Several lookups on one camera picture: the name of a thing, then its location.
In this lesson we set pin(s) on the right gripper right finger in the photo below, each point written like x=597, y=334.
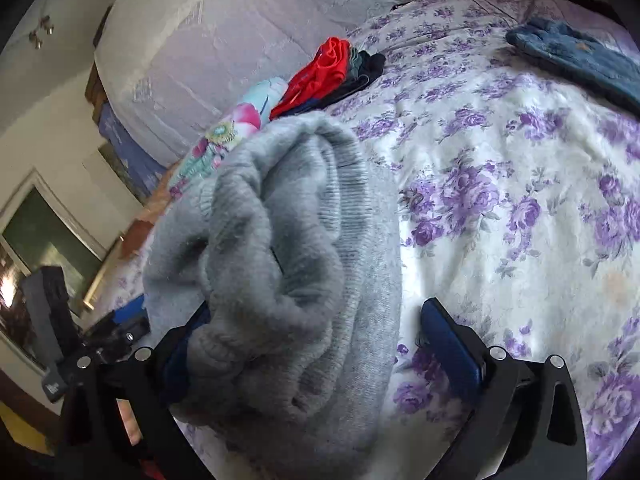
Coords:
x=523, y=415

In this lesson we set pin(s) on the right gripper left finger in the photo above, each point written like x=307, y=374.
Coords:
x=116, y=418

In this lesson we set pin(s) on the grey sweatpants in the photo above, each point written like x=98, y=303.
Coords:
x=287, y=259

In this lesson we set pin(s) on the brown quilted pillow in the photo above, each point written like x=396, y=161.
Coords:
x=140, y=229

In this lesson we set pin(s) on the wooden headboard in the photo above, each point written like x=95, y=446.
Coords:
x=95, y=94

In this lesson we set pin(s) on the purple floral bedspread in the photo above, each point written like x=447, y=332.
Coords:
x=518, y=201

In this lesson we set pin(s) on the folded floral teal blanket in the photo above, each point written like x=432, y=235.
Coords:
x=249, y=115

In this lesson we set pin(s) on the white lace covered bedding pile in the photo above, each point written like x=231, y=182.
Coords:
x=172, y=68

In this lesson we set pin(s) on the folded red shorts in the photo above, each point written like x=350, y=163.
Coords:
x=324, y=74

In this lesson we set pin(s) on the blue denim jeans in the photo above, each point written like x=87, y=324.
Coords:
x=578, y=57

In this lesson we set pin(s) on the folded dark clothes stack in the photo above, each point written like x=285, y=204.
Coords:
x=363, y=69

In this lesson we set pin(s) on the glass door frame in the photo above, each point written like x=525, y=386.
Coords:
x=38, y=230

